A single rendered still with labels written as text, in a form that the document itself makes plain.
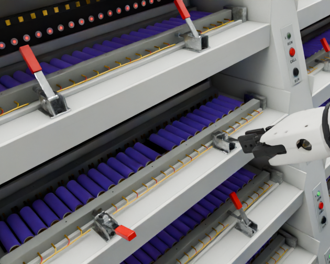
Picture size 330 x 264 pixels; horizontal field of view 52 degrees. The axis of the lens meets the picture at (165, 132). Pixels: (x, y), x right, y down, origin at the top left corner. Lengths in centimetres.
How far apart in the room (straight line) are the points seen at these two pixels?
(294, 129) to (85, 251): 33
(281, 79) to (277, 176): 23
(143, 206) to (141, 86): 19
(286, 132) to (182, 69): 18
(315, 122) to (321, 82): 44
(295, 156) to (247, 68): 33
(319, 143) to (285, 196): 37
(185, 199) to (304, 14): 48
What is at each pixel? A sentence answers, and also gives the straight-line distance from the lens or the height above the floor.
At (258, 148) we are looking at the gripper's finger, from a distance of 52.
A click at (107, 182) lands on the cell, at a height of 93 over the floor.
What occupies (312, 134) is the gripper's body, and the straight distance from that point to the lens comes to 47.
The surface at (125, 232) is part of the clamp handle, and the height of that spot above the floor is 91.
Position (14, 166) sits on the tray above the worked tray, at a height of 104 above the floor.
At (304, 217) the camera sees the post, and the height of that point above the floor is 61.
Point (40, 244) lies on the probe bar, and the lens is 51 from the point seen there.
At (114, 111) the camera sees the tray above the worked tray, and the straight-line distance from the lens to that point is 47.
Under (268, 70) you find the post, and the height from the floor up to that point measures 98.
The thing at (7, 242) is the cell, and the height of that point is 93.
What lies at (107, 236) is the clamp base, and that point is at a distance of 50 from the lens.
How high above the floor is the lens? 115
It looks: 18 degrees down
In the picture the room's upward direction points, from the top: 18 degrees counter-clockwise
